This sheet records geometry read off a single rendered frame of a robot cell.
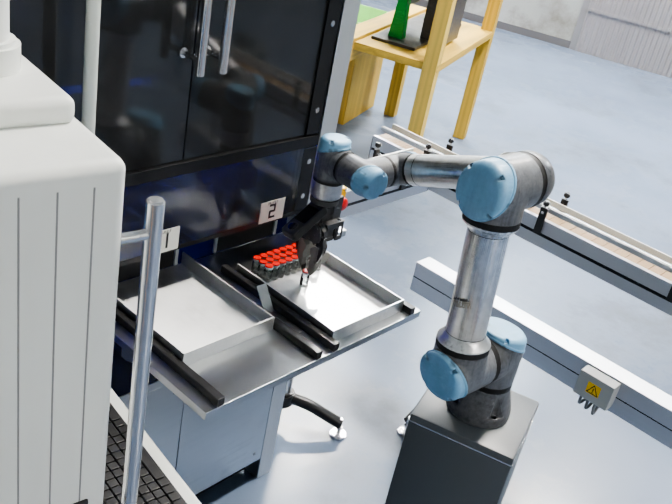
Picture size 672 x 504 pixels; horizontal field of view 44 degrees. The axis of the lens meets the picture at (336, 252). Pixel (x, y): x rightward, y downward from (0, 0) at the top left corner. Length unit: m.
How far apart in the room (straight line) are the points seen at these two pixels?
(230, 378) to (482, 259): 0.58
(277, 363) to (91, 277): 0.82
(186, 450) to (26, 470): 1.25
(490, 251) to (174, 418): 1.06
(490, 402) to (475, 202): 0.53
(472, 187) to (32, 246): 0.87
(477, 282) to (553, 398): 1.94
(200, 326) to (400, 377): 1.61
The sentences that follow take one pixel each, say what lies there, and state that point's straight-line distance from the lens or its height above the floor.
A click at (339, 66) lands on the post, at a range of 2.14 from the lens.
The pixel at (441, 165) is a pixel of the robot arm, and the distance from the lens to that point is 1.87.
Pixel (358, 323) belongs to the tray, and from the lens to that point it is 1.98.
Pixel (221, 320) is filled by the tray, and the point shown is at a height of 0.88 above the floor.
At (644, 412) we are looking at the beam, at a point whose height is 0.50.
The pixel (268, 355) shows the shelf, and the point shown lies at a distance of 1.86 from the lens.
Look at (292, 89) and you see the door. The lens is 2.05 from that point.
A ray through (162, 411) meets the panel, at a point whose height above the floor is 0.49.
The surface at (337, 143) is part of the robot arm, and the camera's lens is 1.93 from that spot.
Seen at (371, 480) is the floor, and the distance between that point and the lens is 2.92.
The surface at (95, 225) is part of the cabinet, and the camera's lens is 1.06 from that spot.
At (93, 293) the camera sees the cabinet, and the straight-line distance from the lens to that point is 1.11.
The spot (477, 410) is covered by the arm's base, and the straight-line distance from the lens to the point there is 1.95.
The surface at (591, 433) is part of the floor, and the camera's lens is 3.49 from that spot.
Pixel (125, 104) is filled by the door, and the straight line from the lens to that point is 1.75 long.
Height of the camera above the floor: 1.97
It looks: 28 degrees down
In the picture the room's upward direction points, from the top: 12 degrees clockwise
